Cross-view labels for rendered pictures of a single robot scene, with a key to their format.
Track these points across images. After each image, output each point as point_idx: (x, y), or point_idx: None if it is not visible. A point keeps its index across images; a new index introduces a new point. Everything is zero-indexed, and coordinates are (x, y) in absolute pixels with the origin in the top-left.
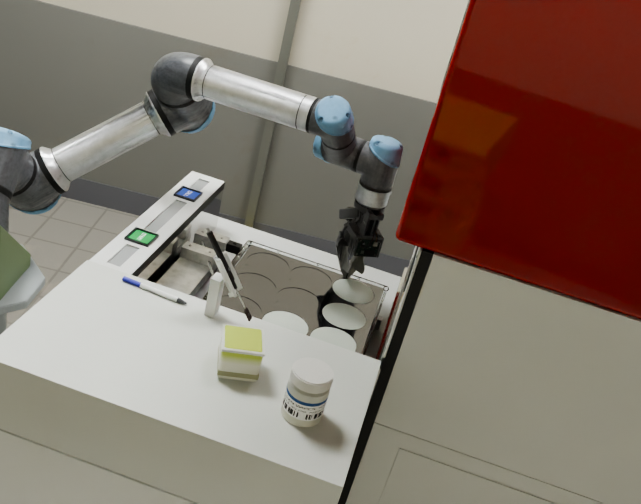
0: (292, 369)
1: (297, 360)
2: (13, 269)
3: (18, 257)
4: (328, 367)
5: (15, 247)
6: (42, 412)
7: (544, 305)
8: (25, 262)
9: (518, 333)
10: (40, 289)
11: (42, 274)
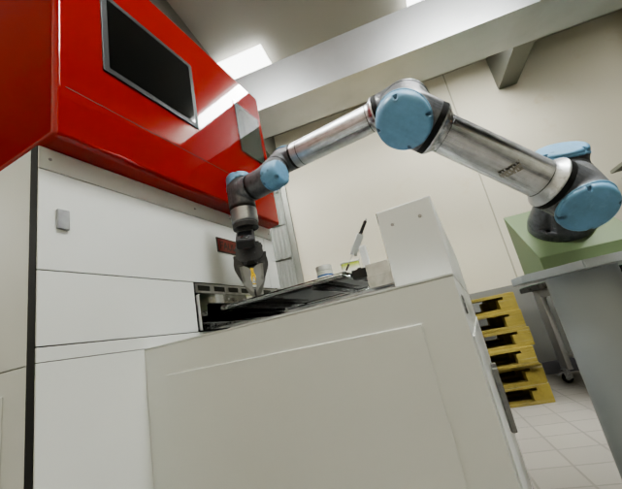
0: (331, 265)
1: (328, 264)
2: (527, 259)
3: (527, 251)
4: (316, 267)
5: (520, 241)
6: None
7: None
8: (537, 262)
9: None
10: (519, 282)
11: (525, 275)
